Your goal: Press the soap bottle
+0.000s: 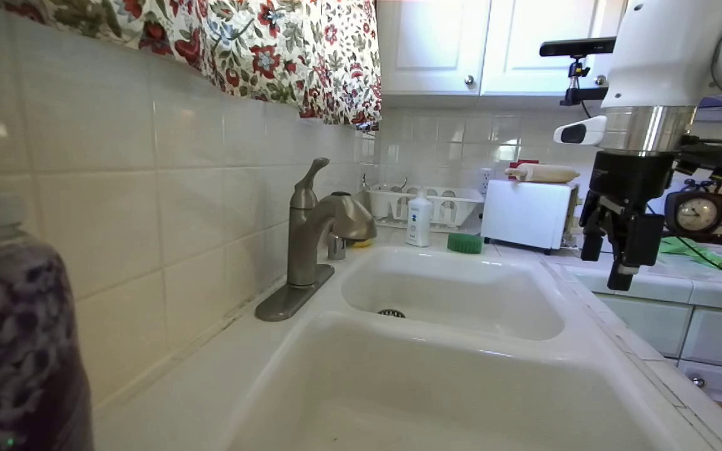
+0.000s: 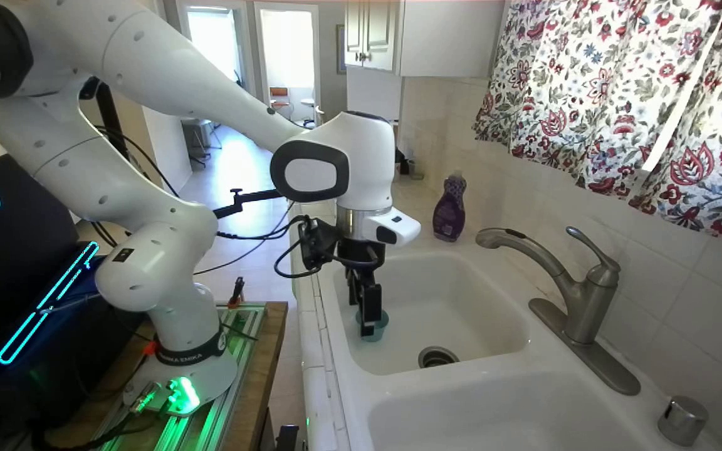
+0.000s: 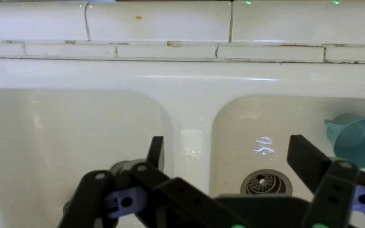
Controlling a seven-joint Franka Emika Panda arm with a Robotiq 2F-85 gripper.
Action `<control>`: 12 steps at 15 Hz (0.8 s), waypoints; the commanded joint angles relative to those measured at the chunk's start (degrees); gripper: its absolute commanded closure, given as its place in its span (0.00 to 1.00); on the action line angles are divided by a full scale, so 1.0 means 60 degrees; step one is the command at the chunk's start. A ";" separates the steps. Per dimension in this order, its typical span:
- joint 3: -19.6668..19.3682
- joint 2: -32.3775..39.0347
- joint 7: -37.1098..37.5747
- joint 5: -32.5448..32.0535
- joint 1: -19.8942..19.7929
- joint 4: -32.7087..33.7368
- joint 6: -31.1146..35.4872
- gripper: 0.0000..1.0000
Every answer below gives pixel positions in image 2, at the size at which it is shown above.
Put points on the floral print curtain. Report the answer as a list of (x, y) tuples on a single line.
[(595, 91)]

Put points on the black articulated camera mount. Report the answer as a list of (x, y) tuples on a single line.
[(249, 199)]

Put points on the white double basin sink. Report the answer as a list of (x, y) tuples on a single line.
[(462, 403)]

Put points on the small blue cup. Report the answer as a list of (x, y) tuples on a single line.
[(385, 319)]

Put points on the brushed metal sink faucet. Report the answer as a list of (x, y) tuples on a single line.
[(583, 292)]

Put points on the white wall cabinet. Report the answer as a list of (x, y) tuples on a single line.
[(426, 33)]

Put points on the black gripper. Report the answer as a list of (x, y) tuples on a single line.
[(362, 255)]

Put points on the metal sink drain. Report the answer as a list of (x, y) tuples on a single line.
[(436, 356)]

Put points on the black vertical pole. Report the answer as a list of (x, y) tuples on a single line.
[(111, 117)]

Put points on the black computer with cyan lights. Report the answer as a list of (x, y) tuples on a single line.
[(11, 277)]

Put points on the small black table clamp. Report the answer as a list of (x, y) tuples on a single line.
[(237, 292)]

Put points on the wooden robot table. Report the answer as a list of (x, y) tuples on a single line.
[(257, 376)]

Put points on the white curtain wand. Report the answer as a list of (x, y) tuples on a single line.
[(682, 91)]

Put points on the purple dish soap bottle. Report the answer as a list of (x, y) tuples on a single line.
[(450, 215)]

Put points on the green lit metal base plate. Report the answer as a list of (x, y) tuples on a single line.
[(210, 418)]

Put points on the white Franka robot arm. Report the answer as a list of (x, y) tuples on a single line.
[(169, 76)]

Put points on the chrome round counter cap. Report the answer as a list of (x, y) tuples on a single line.
[(682, 419)]

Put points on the white glass door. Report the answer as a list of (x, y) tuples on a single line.
[(213, 39), (286, 52)]

